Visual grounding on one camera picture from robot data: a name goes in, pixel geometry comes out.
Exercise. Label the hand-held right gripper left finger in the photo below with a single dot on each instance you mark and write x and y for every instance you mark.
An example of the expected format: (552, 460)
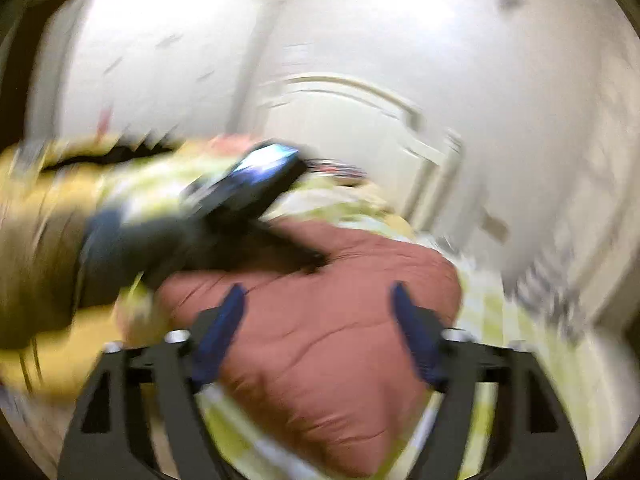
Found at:
(220, 340)

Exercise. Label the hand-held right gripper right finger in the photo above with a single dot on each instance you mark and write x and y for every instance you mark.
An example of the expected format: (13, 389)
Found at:
(415, 340)

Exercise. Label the floral embroidered cushion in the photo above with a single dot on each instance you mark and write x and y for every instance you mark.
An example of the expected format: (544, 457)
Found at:
(337, 170)

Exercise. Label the yellow checked bed sheet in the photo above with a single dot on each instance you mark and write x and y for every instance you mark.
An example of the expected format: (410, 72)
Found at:
(480, 320)

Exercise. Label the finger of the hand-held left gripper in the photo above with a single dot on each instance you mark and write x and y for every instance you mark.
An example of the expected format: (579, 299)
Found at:
(295, 255)

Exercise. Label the white wardrobe door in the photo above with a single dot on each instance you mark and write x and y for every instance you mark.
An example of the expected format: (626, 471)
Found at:
(150, 60)

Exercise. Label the person's left forearm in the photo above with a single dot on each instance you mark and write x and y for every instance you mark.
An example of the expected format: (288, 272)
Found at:
(45, 240)

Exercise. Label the white wooden headboard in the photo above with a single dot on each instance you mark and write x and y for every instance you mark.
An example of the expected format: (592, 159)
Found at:
(345, 120)

